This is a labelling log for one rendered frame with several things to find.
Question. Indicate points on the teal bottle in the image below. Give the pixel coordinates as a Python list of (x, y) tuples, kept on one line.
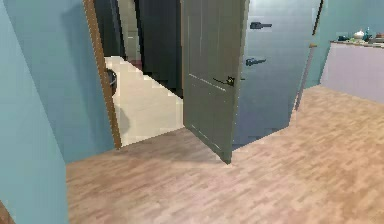
[(367, 34)]

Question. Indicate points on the grey room door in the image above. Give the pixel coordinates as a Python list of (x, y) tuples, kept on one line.
[(210, 60)]

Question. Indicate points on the dark framed wall picture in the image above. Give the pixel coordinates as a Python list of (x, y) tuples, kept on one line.
[(317, 18)]

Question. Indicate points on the brown door frame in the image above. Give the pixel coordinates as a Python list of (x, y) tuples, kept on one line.
[(101, 70)]

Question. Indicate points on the dark round object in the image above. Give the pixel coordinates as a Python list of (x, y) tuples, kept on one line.
[(111, 80)]

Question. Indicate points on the white teapot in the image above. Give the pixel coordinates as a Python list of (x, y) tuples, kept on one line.
[(359, 34)]

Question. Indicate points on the black wall hook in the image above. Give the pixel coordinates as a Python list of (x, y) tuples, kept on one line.
[(254, 61), (259, 25)]

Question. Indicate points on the pale lilac counter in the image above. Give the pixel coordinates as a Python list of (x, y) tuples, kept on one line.
[(356, 70)]

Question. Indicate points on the dark teal bowl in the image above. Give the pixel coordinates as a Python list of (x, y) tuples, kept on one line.
[(342, 38)]

